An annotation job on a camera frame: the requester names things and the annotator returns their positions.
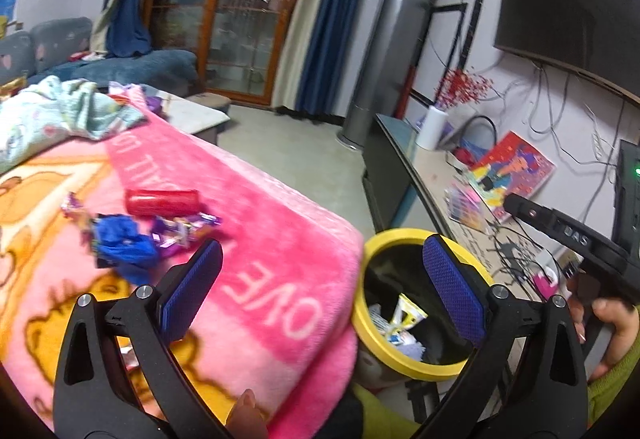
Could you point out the silver tower air conditioner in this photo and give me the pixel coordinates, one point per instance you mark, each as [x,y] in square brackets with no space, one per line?
[390,44]

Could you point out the red cylindrical wrapper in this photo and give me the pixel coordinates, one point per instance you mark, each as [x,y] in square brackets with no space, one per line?
[162,203]

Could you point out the dark storage box beige lid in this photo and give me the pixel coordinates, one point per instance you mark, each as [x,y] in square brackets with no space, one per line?
[212,101]

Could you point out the purple cloth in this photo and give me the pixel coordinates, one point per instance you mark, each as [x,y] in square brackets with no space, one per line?
[145,99]

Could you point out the wooden sliding glass door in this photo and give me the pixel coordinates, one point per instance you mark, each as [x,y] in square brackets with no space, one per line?
[230,19]

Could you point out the gold snack packet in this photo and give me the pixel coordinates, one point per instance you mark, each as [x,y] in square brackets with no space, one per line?
[11,88]

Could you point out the purple candy wrapper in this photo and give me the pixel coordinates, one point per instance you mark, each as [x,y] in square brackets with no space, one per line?
[185,229]
[75,211]

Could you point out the red berry branch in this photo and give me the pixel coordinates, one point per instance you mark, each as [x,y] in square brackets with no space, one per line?
[462,86]

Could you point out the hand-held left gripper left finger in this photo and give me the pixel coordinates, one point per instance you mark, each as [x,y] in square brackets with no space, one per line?
[192,289]

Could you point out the yellow white snack wrapper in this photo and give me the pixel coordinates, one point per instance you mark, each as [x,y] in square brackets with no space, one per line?
[407,314]

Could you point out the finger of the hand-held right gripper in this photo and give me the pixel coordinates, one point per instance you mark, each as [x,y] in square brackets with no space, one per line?
[545,221]

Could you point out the light blue printed quilt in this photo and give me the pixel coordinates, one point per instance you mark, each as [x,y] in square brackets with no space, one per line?
[65,114]

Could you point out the person's right hand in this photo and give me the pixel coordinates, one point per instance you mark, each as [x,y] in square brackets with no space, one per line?
[622,324]

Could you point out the blue plastic bag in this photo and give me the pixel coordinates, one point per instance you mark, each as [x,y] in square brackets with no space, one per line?
[122,244]

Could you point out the pink cartoon printed blanket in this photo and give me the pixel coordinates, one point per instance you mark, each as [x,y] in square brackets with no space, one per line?
[285,229]

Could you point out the white ribbed vase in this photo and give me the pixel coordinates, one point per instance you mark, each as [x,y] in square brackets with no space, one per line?
[431,129]

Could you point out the yellow rimmed black trash bin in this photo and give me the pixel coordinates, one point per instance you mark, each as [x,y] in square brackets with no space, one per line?
[380,244]

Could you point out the person's left hand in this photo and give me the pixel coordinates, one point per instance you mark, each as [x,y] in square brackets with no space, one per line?
[250,414]

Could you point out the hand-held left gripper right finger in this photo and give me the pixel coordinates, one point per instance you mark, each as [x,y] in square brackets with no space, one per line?
[455,291]

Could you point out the white power strip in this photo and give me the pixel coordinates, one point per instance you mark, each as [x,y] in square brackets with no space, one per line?
[598,144]

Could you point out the white foam fruit net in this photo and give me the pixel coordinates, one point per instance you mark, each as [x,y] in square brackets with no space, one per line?
[410,348]

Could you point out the person's green clothing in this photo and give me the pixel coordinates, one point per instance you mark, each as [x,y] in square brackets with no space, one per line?
[385,416]

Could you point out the red yarn ball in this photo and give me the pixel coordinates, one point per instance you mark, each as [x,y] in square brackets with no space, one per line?
[464,154]

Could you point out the dark glass television cabinet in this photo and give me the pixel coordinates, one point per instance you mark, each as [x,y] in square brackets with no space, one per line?
[400,169]

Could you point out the white top coffee table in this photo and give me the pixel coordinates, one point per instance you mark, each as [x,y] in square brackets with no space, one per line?
[190,114]

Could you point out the blue heart patterned sofa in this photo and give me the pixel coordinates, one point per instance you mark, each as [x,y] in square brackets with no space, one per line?
[130,66]

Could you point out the person's right forearm green sleeve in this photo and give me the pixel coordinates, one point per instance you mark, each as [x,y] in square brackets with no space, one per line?
[617,389]

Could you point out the pink tape dispenser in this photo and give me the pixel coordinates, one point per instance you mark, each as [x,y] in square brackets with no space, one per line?
[547,284]

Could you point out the colourful picture book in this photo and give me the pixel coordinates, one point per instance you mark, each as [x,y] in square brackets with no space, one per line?
[515,174]

